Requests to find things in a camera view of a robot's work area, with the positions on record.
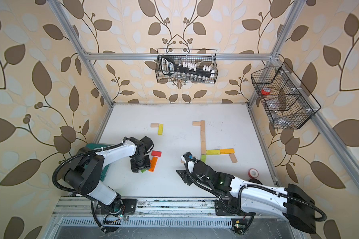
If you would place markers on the yellow-green long block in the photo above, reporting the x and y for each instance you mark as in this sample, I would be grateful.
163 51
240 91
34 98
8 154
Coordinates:
213 152

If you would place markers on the red tape roll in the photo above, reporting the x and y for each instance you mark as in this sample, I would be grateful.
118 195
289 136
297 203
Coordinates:
253 173

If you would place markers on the yellow long block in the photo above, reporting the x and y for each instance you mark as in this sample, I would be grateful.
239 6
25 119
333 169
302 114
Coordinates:
160 129

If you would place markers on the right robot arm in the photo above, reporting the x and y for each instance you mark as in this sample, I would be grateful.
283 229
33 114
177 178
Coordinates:
237 196

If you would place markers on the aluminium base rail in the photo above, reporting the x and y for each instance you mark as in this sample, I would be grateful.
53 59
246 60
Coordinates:
148 212

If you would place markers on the wood small block lowest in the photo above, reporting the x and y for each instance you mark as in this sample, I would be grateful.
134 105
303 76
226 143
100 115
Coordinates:
233 158

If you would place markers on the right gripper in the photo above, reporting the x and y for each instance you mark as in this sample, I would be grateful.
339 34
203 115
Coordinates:
185 177

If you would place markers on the black tape roll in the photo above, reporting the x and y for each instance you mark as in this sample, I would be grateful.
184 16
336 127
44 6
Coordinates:
255 181

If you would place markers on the amber yellow block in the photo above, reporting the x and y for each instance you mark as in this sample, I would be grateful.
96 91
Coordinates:
227 151

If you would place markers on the red cup in basket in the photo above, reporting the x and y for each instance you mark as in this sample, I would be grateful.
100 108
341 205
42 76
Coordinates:
265 91

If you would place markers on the light green small block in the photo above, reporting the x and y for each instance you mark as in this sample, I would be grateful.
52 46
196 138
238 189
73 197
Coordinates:
203 158

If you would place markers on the wood long block vertical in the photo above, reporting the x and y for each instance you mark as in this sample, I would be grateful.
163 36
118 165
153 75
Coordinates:
203 148

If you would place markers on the side wire basket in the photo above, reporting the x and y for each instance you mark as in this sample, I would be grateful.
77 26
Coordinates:
291 102

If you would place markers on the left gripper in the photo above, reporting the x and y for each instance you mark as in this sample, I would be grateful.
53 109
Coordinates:
135 168

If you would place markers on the black socket tool set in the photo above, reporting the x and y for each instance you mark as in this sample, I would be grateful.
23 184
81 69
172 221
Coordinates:
172 67

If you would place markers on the wood small block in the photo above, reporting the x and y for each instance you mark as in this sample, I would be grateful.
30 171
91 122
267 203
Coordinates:
196 123

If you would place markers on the back wire basket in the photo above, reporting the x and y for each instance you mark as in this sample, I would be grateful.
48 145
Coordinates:
199 56

